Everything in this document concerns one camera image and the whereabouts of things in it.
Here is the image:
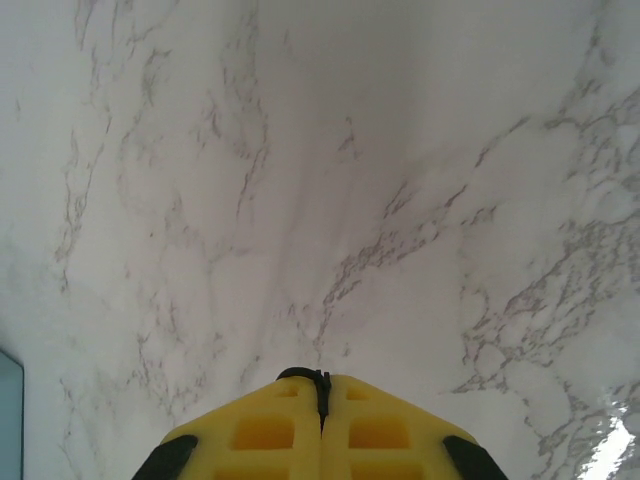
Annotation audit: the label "thin black cable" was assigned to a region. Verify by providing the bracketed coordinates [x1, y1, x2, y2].
[276, 367, 332, 421]

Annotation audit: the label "blue plastic basket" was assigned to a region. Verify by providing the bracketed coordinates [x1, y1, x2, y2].
[0, 348, 25, 480]

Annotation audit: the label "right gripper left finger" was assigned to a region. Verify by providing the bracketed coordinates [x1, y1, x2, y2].
[134, 368, 322, 480]

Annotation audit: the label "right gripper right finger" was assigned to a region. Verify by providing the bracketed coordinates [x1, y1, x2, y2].
[319, 373, 509, 480]

